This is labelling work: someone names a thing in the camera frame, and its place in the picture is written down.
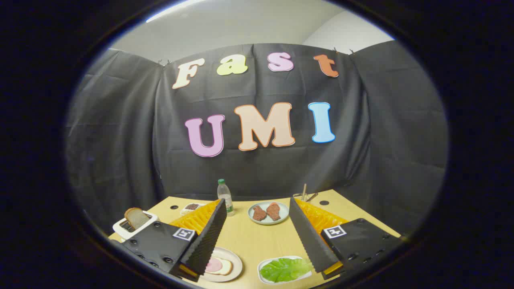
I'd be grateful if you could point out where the clear plastic water bottle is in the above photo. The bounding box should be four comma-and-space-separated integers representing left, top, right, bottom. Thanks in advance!
217, 179, 235, 217

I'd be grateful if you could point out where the cream white toaster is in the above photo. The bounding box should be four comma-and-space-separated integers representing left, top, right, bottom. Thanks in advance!
112, 211, 159, 241

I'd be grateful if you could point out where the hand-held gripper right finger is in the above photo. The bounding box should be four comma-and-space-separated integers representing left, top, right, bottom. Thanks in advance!
289, 196, 403, 281

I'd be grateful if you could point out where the white rounded square dish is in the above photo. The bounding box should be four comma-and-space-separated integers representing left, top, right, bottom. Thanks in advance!
257, 256, 313, 285

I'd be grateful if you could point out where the pale blue round plate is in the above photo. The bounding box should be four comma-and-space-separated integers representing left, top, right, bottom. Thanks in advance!
247, 201, 290, 225

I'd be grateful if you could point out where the beige round plate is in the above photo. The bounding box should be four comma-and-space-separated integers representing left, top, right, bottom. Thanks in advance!
200, 247, 243, 283

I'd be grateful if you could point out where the green lettuce leaf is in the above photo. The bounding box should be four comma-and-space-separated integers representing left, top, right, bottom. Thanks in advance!
260, 258, 312, 283

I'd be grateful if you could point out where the white bread slice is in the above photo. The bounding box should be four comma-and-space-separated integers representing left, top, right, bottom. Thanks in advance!
205, 257, 234, 276

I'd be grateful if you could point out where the white divided seasoning tray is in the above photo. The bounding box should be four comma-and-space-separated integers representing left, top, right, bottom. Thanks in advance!
180, 203, 207, 216

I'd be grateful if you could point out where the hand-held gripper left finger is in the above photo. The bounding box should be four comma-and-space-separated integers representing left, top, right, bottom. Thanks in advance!
120, 199, 228, 282

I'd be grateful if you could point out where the toasted bread slice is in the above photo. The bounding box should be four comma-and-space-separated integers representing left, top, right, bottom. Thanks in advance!
124, 208, 150, 230

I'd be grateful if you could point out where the black backdrop cloth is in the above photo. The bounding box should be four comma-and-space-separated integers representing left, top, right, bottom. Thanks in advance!
64, 40, 449, 238

